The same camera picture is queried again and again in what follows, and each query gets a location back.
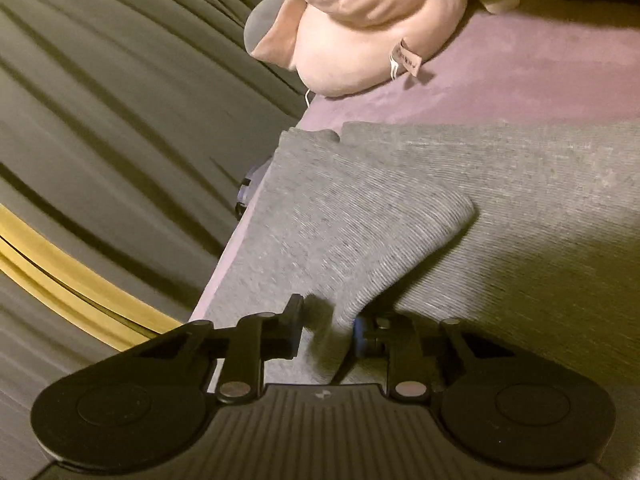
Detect grey curtain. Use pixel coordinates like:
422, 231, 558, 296
0, 0, 312, 413

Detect pink plush toy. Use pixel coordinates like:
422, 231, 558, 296
243, 0, 471, 99

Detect dark plastic object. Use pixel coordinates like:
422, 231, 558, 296
234, 164, 267, 221

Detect grey ribbed pants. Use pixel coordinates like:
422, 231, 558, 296
200, 121, 640, 480

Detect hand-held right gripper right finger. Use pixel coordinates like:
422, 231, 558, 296
352, 315, 507, 404

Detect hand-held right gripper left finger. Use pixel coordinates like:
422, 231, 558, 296
132, 294, 306, 404

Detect yellow curtain band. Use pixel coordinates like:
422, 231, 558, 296
0, 202, 192, 352

